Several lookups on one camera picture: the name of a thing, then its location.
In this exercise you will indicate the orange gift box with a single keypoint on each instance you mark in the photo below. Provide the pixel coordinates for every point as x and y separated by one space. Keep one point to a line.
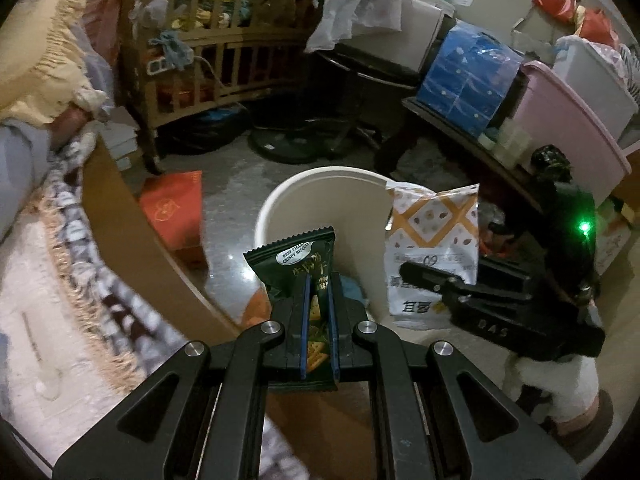
170 205

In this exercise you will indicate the white and orange snack bag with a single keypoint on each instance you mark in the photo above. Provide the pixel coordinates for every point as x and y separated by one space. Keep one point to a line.
430 230

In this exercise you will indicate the white panel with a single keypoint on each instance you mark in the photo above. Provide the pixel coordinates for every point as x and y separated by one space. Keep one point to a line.
420 35

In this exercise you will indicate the blue cloth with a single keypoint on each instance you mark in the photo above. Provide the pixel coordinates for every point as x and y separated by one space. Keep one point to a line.
172 47

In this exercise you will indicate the dark low table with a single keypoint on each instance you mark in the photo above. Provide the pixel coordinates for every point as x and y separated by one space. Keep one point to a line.
450 130

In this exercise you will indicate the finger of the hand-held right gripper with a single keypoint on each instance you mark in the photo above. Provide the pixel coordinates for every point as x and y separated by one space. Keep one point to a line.
505 270
430 280

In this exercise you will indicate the wooden crib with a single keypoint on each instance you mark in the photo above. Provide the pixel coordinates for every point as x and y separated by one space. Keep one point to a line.
200 45

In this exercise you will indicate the lavender fleece blanket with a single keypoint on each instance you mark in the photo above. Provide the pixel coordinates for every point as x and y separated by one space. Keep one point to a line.
20 160

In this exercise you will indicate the green biscuit packet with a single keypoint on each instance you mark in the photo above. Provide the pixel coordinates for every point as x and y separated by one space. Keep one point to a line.
295 260

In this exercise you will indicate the black and white patterned blanket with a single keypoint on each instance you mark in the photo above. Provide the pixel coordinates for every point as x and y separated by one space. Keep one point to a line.
105 285

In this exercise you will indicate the pale plastic containers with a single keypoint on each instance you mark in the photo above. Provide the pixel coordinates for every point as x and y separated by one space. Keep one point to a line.
505 142

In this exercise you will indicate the blue plastic tissue pack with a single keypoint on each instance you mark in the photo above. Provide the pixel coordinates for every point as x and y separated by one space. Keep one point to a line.
465 80

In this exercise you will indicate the white storage bin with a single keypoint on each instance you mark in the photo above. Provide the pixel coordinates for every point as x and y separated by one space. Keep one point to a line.
595 75

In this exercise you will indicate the brown bed frame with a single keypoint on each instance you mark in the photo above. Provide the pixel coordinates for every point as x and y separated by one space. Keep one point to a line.
125 220

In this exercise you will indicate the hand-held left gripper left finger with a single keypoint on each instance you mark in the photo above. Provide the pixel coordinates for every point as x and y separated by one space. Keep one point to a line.
303 330

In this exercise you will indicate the white plastic bag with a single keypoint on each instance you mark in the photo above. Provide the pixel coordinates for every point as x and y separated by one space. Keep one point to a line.
350 5

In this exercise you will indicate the pink storage bin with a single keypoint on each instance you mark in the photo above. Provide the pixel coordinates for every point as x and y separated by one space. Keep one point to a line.
565 115

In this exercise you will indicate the black bag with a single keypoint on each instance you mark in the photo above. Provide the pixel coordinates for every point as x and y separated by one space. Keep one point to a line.
210 130

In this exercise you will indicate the white printed box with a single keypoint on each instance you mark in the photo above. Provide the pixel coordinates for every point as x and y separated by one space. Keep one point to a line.
615 240

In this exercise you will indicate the black chair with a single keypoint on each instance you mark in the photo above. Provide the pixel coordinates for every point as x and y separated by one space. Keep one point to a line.
285 145

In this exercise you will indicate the white cardboard boxes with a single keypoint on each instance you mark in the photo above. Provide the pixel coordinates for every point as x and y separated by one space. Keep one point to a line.
120 140

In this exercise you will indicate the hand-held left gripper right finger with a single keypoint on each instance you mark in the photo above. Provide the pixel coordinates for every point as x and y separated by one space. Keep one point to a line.
334 330

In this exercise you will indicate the yellow pillow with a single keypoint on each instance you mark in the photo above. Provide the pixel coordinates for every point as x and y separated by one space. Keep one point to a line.
40 60

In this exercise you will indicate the white round bin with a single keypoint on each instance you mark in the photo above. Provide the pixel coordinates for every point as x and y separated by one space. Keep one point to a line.
320 195

